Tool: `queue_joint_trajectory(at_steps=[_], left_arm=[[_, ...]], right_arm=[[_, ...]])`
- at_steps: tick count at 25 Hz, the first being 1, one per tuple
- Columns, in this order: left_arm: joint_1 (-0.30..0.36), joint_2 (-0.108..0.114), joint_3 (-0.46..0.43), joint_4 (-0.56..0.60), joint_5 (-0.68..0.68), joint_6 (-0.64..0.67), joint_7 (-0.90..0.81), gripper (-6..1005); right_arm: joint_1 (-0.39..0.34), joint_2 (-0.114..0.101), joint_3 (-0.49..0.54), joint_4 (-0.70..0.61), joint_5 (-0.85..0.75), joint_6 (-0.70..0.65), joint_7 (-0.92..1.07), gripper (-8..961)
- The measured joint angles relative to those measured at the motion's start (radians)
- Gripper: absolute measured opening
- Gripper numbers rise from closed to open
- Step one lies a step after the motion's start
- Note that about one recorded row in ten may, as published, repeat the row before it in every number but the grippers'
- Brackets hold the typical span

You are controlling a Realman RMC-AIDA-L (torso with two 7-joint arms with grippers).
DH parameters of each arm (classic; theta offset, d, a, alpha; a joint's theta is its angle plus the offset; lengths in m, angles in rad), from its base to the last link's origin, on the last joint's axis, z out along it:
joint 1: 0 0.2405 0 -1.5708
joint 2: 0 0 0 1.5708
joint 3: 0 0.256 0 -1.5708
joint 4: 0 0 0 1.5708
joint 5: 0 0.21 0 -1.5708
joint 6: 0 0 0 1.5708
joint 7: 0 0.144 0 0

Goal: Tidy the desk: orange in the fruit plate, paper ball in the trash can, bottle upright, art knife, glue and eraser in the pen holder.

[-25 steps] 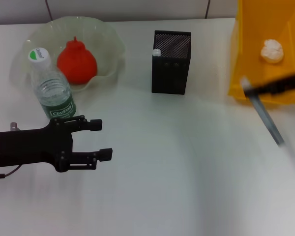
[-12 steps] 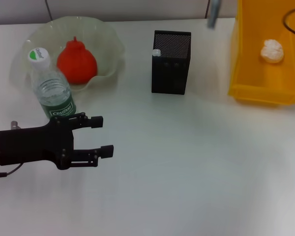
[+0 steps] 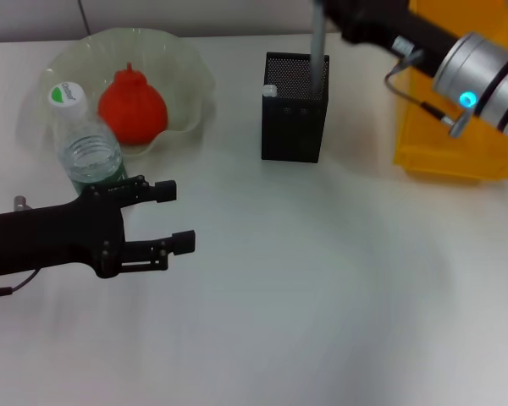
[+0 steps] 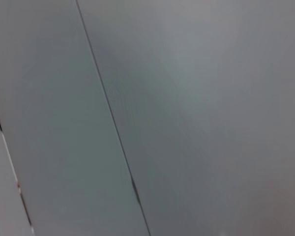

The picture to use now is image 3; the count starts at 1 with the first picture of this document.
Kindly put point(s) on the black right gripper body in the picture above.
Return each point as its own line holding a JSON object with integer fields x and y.
{"x": 377, "y": 25}

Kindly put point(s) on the clear green-label water bottle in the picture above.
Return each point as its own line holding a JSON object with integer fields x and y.
{"x": 89, "y": 152}

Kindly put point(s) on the green glass fruit plate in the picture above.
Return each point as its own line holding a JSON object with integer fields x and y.
{"x": 173, "y": 72}

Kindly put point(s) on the silver marker pen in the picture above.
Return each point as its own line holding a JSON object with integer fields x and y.
{"x": 318, "y": 42}

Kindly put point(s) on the yellow plastic bin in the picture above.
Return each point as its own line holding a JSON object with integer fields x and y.
{"x": 440, "y": 148}

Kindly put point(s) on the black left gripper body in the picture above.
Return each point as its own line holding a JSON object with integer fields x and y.
{"x": 55, "y": 237}

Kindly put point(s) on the black mesh pen holder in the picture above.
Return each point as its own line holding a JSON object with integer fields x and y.
{"x": 294, "y": 127}

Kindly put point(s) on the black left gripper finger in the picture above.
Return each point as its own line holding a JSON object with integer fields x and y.
{"x": 182, "y": 243}
{"x": 165, "y": 191}

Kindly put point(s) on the orange fruit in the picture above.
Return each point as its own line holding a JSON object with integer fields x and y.
{"x": 131, "y": 110}

